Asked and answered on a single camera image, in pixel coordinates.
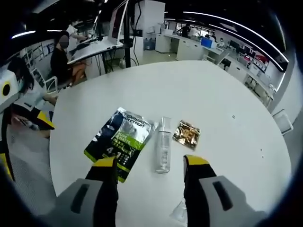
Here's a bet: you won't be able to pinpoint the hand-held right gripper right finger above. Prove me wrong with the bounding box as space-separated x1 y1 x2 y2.
183 154 249 227

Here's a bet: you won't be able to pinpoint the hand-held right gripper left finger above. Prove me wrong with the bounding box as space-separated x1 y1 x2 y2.
54 157 119 227

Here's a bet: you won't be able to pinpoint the black green skincare pouch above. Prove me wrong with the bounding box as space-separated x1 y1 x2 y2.
83 107 155 183

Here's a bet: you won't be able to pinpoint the clear skincare bottle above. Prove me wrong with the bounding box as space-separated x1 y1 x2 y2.
154 116 173 175

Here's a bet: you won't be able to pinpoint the gold skincare sachet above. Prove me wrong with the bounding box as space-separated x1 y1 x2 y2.
172 119 201 151

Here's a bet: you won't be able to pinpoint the white swivel chair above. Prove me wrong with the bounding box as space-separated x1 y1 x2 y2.
43 75 73 93

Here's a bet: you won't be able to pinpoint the white office desk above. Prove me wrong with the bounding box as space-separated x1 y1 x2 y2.
67 39 124 80

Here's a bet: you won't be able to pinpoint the black monitor stand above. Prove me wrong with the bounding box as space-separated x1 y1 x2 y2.
123 0 134 69

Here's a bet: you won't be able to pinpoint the computer monitor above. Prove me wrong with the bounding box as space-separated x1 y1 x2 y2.
109 0 130 46

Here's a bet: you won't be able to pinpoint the black office chair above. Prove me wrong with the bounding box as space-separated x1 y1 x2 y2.
219 58 232 71

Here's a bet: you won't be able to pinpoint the white counter cabinets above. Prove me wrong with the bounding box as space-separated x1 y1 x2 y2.
155 32 206 61

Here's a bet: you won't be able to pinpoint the red display shelf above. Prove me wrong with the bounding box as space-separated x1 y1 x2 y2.
245 51 270 71

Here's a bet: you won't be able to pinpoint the blue box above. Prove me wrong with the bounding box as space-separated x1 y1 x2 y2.
200 37 214 50

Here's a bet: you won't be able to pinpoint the white frame chair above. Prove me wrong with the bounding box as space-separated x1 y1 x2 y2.
271 109 295 136

